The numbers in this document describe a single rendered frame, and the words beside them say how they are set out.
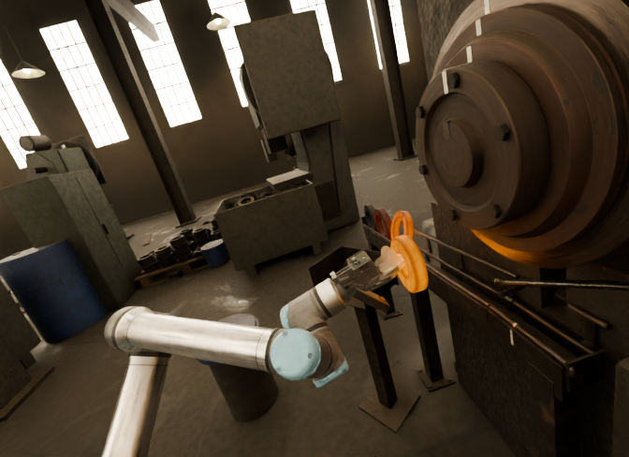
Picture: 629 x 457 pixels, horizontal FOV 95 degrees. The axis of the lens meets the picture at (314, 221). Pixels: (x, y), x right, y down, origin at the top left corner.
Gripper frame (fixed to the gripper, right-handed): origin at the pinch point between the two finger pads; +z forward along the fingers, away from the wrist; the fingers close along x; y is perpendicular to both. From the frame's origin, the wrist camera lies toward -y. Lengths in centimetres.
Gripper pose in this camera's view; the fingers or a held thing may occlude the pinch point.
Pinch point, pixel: (405, 257)
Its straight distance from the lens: 81.8
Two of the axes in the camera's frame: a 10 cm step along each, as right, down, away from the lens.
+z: 8.4, -5.4, -0.3
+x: -1.3, -2.6, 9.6
